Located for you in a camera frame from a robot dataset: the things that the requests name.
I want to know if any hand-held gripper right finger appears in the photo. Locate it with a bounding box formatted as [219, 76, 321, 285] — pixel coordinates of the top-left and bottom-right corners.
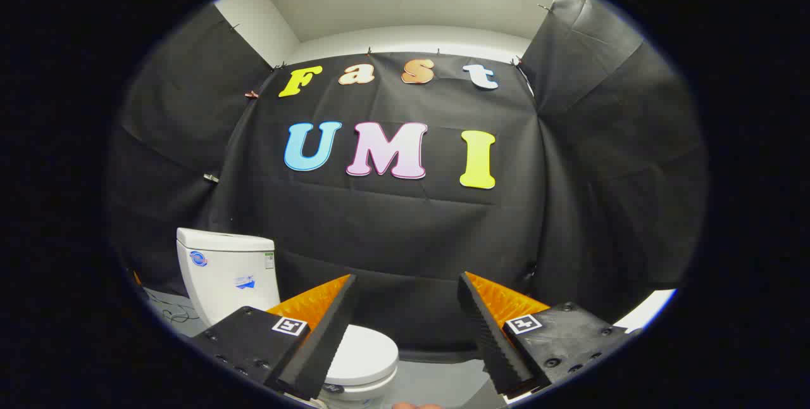
[457, 272, 643, 397]

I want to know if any white ceramic toilet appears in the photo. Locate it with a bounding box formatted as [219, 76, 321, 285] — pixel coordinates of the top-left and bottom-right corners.
[176, 227, 400, 405]

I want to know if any white toilet lid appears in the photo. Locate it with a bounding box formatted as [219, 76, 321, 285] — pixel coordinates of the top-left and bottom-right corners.
[325, 325, 400, 388]

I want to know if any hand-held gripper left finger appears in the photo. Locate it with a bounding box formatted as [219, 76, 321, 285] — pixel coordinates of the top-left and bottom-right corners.
[192, 274, 358, 401]

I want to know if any black backdrop cloth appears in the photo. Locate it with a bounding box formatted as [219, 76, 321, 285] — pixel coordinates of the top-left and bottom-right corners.
[104, 0, 708, 362]

